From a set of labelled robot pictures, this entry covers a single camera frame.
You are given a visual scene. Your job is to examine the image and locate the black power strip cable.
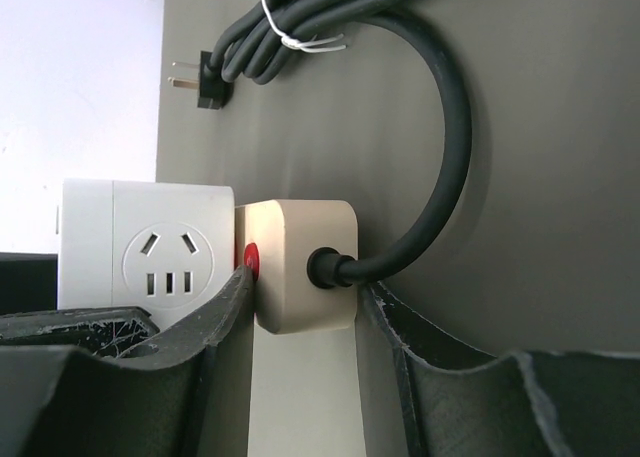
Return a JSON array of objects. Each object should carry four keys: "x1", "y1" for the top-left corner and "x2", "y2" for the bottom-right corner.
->
[{"x1": 168, "y1": 0, "x2": 474, "y2": 291}]

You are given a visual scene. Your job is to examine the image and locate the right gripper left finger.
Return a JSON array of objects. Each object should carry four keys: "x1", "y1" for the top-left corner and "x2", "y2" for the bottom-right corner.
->
[{"x1": 1, "y1": 266, "x2": 254, "y2": 456}]

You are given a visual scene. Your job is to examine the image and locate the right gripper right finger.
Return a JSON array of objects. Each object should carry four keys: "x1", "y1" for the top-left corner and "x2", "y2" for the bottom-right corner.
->
[{"x1": 359, "y1": 283, "x2": 639, "y2": 456}]

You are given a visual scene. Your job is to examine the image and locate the white cube socket adapter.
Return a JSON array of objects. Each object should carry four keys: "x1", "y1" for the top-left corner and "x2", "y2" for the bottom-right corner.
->
[{"x1": 57, "y1": 179, "x2": 235, "y2": 329}]

